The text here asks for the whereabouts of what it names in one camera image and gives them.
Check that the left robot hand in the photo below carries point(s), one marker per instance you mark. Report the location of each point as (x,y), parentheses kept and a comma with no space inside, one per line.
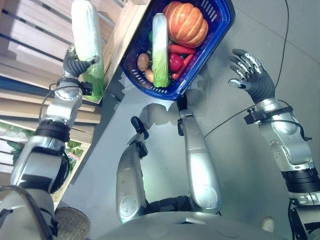
(72,66)

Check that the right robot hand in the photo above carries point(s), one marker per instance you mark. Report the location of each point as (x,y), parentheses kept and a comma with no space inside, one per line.
(260,78)

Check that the white green napa cabbage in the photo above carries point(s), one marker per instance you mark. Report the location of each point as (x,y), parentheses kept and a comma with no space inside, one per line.
(88,47)
(160,52)

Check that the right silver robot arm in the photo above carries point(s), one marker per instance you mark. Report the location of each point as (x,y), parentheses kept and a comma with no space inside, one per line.
(290,147)

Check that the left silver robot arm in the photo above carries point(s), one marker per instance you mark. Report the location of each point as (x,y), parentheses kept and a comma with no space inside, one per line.
(47,140)

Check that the blue plastic shopping basket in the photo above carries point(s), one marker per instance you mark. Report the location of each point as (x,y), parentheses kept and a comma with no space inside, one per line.
(200,50)

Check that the green leafy vegetables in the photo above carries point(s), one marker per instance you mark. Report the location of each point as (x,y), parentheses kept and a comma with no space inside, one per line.
(72,151)

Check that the wooden slatted shelf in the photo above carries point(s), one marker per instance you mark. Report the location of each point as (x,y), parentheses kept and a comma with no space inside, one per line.
(37,62)

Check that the brown potato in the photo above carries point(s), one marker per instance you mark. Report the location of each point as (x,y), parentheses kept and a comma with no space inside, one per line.
(143,62)
(149,75)

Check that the orange carrot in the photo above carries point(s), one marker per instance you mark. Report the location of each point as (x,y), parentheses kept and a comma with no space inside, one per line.
(185,65)
(181,49)

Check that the green vegetable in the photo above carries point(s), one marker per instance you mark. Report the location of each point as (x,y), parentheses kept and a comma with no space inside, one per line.
(150,37)

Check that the red bell pepper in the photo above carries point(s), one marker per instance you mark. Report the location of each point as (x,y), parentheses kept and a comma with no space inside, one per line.
(175,62)

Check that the orange pumpkin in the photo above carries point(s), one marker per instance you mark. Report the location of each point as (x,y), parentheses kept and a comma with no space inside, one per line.
(187,23)

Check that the right silver robot leg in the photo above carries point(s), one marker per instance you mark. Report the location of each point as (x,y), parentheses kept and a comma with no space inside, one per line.
(200,162)

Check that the silver robot leg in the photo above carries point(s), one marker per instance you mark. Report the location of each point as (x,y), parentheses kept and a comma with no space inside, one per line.
(200,162)
(131,175)

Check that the left silver robot leg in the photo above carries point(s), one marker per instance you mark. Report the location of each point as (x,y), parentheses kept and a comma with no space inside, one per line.
(131,175)

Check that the silver robot torso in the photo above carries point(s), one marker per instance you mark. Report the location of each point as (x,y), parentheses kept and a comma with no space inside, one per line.
(160,225)

